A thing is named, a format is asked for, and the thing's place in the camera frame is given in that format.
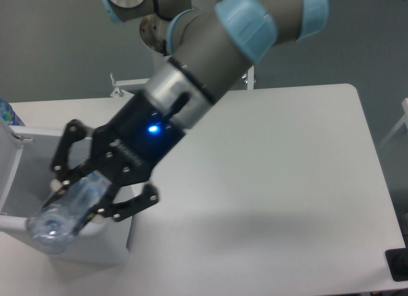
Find black clamp at table edge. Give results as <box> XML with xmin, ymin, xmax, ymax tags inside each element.
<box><xmin>385</xmin><ymin>248</ymin><xmax>407</xmax><ymax>282</ymax></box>

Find clear plastic water bottle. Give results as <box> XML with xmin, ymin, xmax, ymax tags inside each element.
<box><xmin>25</xmin><ymin>172</ymin><xmax>111</xmax><ymax>255</ymax></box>

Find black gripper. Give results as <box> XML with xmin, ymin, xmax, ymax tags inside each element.
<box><xmin>41</xmin><ymin>91</ymin><xmax>186</xmax><ymax>235</ymax></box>

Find white frame at right edge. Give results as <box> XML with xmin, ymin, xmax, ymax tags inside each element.
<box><xmin>377</xmin><ymin>98</ymin><xmax>408</xmax><ymax>150</ymax></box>

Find white plastic trash can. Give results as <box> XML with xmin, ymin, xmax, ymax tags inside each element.
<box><xmin>1</xmin><ymin>124</ymin><xmax>134</xmax><ymax>264</ymax></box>

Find blue bottle at left edge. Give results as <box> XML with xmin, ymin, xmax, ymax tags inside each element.
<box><xmin>0</xmin><ymin>99</ymin><xmax>25</xmax><ymax>126</ymax></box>

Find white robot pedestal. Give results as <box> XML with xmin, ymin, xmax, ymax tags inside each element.
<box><xmin>109</xmin><ymin>15</ymin><xmax>258</xmax><ymax>98</ymax></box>

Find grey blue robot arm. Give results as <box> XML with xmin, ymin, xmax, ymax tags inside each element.
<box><xmin>45</xmin><ymin>0</ymin><xmax>329</xmax><ymax>235</ymax></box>

